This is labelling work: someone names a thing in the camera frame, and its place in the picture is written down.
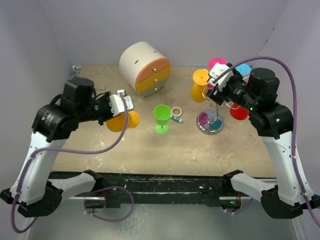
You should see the chrome wine glass rack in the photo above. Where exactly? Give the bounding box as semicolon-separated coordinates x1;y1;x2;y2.
196;101;240;135

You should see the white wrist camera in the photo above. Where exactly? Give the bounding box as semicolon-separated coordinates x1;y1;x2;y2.
208;62;234;92
109;89;134;117

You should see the orange wine glass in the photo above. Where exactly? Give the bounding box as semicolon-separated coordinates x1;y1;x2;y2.
190;69;209;103
105;110;140;133

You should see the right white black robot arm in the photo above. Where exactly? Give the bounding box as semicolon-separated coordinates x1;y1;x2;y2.
206;63;320;219

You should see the red plastic wine glass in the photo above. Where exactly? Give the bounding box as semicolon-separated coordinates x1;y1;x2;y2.
229;103;249;121

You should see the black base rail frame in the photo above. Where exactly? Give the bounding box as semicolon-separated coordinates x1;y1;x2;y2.
47;171;251;210

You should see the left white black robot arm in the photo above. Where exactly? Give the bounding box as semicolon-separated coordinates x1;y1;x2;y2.
0;77;124;218

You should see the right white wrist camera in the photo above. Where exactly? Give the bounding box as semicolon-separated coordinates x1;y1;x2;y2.
208;62;234;92

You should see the blue plastic wine glass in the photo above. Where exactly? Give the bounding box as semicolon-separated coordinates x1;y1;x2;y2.
235;63;252;83

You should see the pink plastic wine glass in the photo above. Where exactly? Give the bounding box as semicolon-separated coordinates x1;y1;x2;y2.
208;57;228;80

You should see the small green white tube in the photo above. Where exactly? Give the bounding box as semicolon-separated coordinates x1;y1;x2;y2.
170;115;183;123

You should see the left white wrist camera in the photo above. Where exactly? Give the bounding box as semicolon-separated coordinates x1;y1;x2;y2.
109;89;134;117

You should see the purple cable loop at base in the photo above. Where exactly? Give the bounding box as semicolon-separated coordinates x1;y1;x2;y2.
83;184;136;222

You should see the white tape roll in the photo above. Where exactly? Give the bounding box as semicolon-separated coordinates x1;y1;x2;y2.
171;106;183;117

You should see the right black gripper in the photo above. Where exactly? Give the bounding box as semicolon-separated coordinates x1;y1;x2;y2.
206;71;259;112

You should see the green plastic wine glass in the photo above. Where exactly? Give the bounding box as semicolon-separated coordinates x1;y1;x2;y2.
153;104;171;135

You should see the round white drawer cabinet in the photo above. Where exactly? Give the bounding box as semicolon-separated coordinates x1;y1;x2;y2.
118;41;171;99

